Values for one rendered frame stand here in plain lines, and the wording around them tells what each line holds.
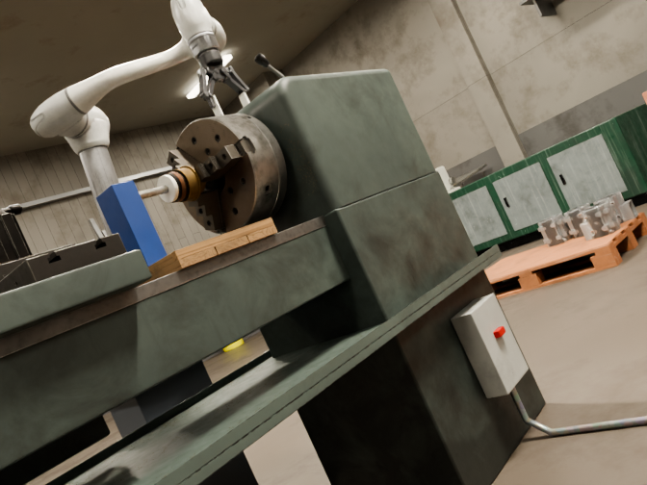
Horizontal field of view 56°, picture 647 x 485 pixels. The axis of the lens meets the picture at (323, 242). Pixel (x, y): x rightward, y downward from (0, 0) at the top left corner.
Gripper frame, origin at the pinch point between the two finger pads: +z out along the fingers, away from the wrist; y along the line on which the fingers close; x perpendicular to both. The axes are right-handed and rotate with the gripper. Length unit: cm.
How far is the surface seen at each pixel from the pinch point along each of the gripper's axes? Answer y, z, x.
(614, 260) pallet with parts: -217, 127, 19
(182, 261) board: 65, 42, 30
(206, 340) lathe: 67, 59, 29
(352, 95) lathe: -14.1, 13.6, 34.0
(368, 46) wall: -652, -196, -306
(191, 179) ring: 42, 22, 16
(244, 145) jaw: 30.7, 20.0, 26.8
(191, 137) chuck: 31.5, 9.8, 11.1
